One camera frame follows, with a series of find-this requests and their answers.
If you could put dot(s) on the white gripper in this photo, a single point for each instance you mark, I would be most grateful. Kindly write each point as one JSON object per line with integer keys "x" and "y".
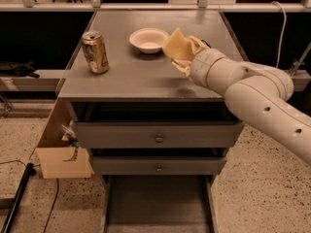
{"x": 199, "y": 67}

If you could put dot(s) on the yellow sponge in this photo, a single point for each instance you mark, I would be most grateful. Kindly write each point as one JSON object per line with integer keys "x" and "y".
{"x": 178, "y": 47}

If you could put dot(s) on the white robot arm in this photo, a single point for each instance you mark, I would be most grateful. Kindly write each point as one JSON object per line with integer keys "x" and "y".
{"x": 254, "y": 93}

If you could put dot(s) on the grey wooden drawer cabinet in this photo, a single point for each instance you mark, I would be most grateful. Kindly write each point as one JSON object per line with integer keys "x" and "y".
{"x": 145, "y": 87}

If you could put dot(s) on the middle grey drawer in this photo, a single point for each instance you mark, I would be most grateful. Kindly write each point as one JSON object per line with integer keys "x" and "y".
{"x": 157, "y": 165}

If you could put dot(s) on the top grey drawer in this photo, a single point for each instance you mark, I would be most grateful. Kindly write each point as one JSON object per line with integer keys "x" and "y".
{"x": 126, "y": 135}

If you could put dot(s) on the bottom grey open drawer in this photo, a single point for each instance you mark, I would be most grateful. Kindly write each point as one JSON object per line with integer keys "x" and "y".
{"x": 158, "y": 204}

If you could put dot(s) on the white paper bowl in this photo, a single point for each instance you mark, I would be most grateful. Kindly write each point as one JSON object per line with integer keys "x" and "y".
{"x": 148, "y": 40}

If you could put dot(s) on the gold soda can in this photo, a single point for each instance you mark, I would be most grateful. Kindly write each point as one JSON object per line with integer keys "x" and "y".
{"x": 95, "y": 52}

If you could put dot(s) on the black object on ledge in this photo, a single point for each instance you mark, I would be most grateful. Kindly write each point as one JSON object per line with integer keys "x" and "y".
{"x": 17, "y": 69}

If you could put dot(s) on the cardboard box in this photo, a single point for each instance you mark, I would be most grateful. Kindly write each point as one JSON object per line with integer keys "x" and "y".
{"x": 58, "y": 158}

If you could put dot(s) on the black floor bar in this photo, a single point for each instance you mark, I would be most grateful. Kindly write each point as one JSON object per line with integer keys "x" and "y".
{"x": 12, "y": 204}

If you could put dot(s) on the metal bracket on rail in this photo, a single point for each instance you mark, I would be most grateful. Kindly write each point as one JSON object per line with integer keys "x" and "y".
{"x": 297, "y": 63}

